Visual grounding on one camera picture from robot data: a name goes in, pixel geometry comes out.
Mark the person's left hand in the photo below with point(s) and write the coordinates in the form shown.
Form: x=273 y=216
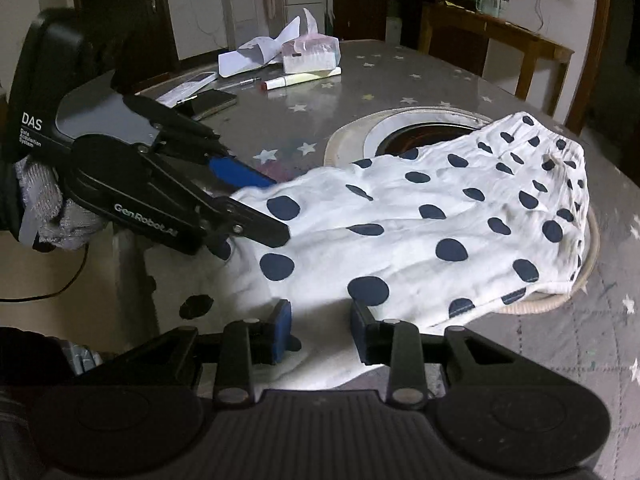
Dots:
x=55 y=210

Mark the white water dispenser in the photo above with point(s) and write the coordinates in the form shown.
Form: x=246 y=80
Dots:
x=245 y=15

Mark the black phone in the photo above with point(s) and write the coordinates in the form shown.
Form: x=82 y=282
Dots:
x=210 y=102

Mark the wooden side table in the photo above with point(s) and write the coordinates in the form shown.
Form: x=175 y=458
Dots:
x=505 y=30

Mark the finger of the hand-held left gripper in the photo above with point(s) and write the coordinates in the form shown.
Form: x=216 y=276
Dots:
x=240 y=172
x=260 y=228

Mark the white navy polka dot pants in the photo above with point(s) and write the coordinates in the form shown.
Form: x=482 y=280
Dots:
x=400 y=220

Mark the glass pitcher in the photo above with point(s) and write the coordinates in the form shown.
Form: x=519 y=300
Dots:
x=486 y=2

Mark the silver pen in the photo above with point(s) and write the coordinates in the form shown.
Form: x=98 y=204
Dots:
x=242 y=83

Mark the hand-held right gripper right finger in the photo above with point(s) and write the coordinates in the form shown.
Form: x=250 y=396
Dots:
x=361 y=332

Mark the white round burner cover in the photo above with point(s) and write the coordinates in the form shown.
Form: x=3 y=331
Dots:
x=350 y=135

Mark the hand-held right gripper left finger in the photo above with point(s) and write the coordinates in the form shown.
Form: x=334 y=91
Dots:
x=281 y=332

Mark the pink white tissue pack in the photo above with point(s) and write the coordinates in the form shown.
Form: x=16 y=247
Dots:
x=310 y=55

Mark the white folded papers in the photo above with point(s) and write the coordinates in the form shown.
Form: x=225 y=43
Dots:
x=260 y=50

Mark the pale yellow marker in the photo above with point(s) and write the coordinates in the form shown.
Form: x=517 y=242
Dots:
x=300 y=79

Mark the black round hotpot burner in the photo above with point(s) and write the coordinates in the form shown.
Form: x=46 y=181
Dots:
x=415 y=135

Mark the grey star tablecloth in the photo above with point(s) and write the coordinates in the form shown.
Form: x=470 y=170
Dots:
x=400 y=75

